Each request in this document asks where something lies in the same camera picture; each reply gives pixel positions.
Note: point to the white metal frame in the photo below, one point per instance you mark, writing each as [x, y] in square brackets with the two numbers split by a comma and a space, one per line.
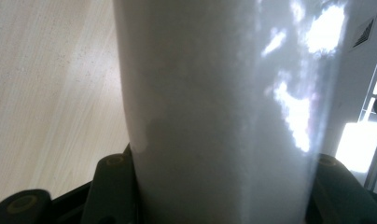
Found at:
[374, 93]

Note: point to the ceiling air vent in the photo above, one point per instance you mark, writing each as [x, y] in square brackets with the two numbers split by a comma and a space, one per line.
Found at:
[365, 32]

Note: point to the red and white sugar bag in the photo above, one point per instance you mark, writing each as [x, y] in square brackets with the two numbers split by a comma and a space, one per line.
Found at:
[224, 109]

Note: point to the bright white light panel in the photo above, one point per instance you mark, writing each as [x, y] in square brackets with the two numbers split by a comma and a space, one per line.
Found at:
[357, 146]

